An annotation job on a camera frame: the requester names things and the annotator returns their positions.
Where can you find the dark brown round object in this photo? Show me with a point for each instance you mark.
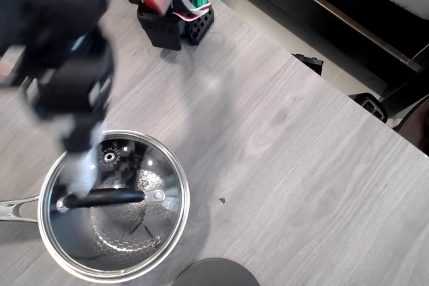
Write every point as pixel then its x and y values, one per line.
pixel 417 128

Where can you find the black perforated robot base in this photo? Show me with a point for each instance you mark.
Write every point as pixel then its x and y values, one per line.
pixel 167 28

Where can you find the black round disc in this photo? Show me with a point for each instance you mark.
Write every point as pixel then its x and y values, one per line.
pixel 214 274

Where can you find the small black triangular scrap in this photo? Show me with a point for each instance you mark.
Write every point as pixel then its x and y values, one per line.
pixel 222 200

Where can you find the stainless steel pan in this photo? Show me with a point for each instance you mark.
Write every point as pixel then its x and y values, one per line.
pixel 5 210

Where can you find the black table clamp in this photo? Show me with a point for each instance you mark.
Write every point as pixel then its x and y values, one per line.
pixel 370 105
pixel 310 62

